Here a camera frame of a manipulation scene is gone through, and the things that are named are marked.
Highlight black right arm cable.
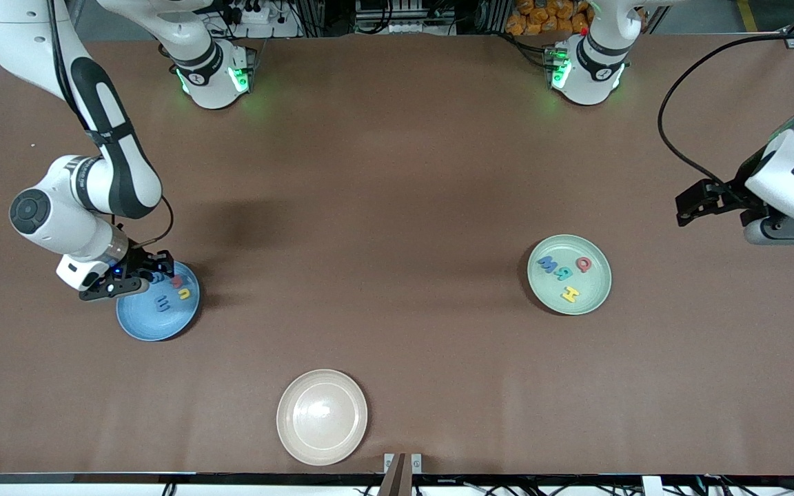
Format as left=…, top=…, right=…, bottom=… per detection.
left=45, top=0, right=174, bottom=250

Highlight beige plate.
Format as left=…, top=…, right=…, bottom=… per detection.
left=276, top=369, right=369, bottom=466

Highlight white power strip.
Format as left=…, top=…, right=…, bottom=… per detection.
left=221, top=0, right=281, bottom=25

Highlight metal mount bracket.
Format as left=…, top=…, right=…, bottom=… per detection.
left=378, top=453, right=423, bottom=496

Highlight green plate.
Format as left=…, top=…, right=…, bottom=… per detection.
left=527, top=234, right=612, bottom=316

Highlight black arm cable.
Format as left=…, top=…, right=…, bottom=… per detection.
left=658, top=33, right=794, bottom=190
left=45, top=0, right=174, bottom=250

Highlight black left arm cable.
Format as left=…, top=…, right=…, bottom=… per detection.
left=658, top=33, right=794, bottom=190

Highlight blue plate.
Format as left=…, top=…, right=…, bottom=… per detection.
left=116, top=260, right=201, bottom=342

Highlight orange snack bags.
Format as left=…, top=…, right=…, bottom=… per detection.
left=505, top=0, right=591, bottom=37

